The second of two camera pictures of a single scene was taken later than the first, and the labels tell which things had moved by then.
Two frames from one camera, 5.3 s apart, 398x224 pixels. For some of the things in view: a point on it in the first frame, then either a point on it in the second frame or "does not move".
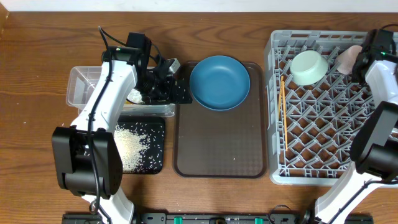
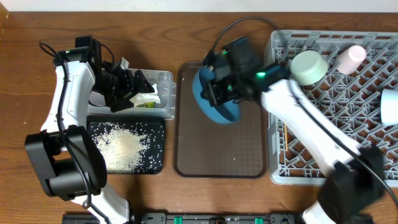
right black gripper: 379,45 → 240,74
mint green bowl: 308,67 does not move
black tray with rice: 129,144 does not move
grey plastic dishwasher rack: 310,127 does not move
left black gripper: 169,96 → 130,89
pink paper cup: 346,60 does not move
